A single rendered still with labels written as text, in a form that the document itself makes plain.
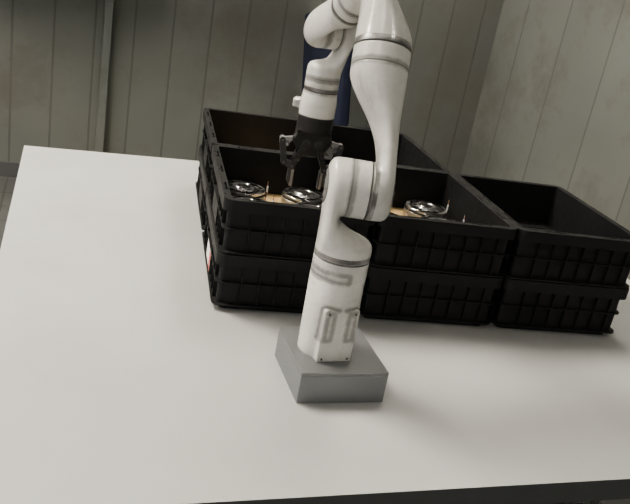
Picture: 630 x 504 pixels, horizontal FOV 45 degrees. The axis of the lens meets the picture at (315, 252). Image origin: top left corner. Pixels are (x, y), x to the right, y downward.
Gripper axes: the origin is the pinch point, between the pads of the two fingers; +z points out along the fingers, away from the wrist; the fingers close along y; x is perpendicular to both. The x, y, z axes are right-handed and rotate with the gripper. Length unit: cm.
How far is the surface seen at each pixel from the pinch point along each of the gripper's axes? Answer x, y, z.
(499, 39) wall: 297, 146, -16
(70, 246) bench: 2, -48, 22
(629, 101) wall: 173, 167, -7
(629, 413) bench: -46, 59, 22
